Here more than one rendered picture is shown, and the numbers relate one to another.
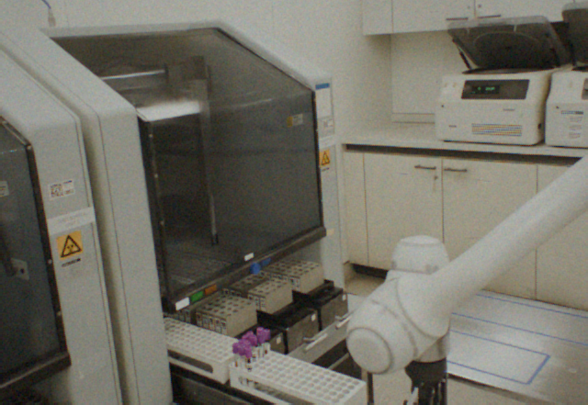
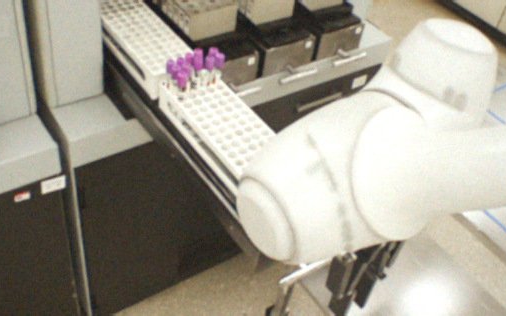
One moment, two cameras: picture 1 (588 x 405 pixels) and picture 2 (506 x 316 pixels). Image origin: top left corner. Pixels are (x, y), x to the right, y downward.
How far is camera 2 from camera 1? 56 cm
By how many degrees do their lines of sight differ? 30
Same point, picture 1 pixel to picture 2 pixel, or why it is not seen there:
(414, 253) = (436, 60)
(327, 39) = not seen: outside the picture
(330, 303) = (337, 33)
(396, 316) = (335, 186)
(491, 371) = not seen: hidden behind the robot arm
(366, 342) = (260, 211)
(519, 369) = not seen: outside the picture
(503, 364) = not seen: hidden behind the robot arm
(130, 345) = (45, 19)
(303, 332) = (289, 59)
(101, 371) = (2, 41)
